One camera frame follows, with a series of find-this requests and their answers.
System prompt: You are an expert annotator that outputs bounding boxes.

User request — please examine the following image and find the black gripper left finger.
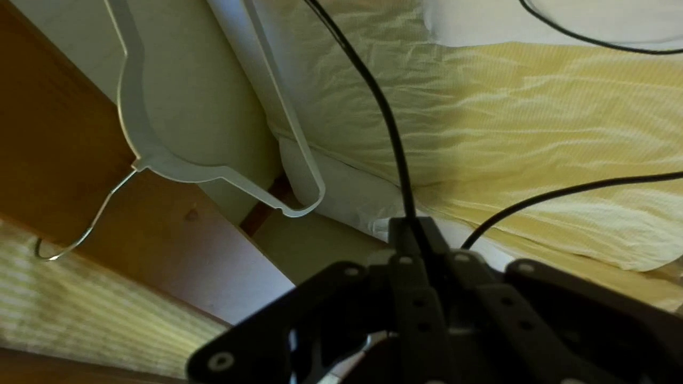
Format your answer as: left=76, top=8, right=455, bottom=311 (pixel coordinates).
left=185, top=218, right=455, bottom=384

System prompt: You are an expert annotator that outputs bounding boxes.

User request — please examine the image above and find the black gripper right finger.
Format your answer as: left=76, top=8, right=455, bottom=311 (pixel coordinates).
left=448, top=251, right=683, bottom=384

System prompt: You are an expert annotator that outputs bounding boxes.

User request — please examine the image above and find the black cable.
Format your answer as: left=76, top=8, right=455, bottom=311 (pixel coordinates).
left=306, top=0, right=683, bottom=251

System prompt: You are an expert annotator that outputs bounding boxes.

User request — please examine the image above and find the white plastic coat hanger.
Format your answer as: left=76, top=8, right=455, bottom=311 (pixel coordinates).
left=35, top=0, right=326, bottom=262

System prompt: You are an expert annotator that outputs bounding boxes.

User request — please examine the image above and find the yellow bed blanket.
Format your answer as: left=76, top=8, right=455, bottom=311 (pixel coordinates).
left=268, top=0, right=683, bottom=315

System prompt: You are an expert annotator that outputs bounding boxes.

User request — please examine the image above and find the white front pillow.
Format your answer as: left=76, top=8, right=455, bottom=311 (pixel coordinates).
left=420, top=0, right=683, bottom=53

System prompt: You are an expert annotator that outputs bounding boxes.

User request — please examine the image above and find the upper bunk mattress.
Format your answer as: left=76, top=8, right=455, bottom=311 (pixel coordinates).
left=0, top=221, right=224, bottom=378

